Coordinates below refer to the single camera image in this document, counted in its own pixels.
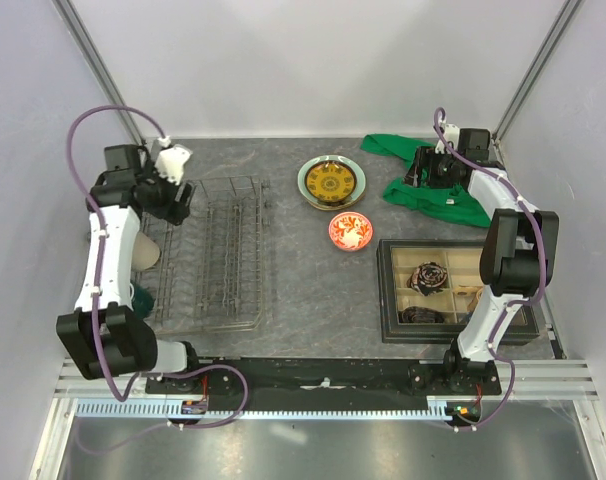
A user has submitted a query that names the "green cloth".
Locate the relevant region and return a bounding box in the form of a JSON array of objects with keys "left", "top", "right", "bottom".
[{"left": 361, "top": 134, "right": 491, "bottom": 228}]

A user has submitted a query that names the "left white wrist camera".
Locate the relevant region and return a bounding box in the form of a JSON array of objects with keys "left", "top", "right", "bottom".
[{"left": 154, "top": 136, "right": 193, "bottom": 185}]

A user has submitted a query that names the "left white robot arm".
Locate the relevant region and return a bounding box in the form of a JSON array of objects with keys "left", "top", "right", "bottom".
[{"left": 56, "top": 145, "right": 203, "bottom": 393}]

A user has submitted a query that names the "dark green cup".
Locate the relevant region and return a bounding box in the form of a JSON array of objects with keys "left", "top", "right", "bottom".
[{"left": 130, "top": 282, "right": 155, "bottom": 319}]

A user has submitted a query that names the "blue slotted cable duct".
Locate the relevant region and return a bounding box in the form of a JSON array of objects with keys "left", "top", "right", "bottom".
[{"left": 74, "top": 398, "right": 466, "bottom": 421}]

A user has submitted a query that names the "yellow patterned plate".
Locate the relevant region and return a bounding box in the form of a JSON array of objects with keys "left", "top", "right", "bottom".
[{"left": 304, "top": 161, "right": 357, "bottom": 205}]

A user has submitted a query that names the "aluminium frame rail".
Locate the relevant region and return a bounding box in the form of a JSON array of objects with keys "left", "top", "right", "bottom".
[{"left": 54, "top": 359, "right": 598, "bottom": 401}]

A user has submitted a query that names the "black compartment box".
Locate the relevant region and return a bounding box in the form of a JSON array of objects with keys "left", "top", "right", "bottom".
[{"left": 375, "top": 237, "right": 541, "bottom": 346}]

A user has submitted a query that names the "grey wire dish rack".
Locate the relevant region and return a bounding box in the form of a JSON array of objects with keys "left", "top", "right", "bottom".
[{"left": 131, "top": 176, "right": 267, "bottom": 338}]

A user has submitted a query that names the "dark floral rolled tie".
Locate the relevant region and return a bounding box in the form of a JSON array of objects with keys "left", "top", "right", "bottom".
[{"left": 406, "top": 262, "right": 448, "bottom": 296}]

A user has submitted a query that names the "navy dotted rolled tie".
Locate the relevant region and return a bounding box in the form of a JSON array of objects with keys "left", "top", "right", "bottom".
[{"left": 459, "top": 312, "right": 473, "bottom": 325}]

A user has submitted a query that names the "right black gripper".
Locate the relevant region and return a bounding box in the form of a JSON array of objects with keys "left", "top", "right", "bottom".
[{"left": 401, "top": 146, "right": 463, "bottom": 189}]

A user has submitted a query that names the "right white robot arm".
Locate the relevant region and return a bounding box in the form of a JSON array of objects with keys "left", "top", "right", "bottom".
[{"left": 414, "top": 111, "right": 559, "bottom": 394}]

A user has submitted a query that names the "beige cup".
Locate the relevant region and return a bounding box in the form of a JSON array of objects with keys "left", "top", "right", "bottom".
[{"left": 131, "top": 231, "right": 161, "bottom": 272}]

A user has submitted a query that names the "dark brown rolled tie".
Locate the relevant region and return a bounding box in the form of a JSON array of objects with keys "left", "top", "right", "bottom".
[{"left": 399, "top": 306, "right": 445, "bottom": 324}]

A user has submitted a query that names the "tan rolled belt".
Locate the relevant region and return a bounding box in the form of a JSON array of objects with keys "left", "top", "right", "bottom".
[{"left": 453, "top": 286, "right": 483, "bottom": 311}]

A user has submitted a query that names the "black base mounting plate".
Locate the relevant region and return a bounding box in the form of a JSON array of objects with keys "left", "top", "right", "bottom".
[{"left": 145, "top": 357, "right": 501, "bottom": 410}]

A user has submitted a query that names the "white red patterned bowl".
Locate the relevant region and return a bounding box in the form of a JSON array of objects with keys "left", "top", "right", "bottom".
[{"left": 328, "top": 212, "right": 374, "bottom": 252}]

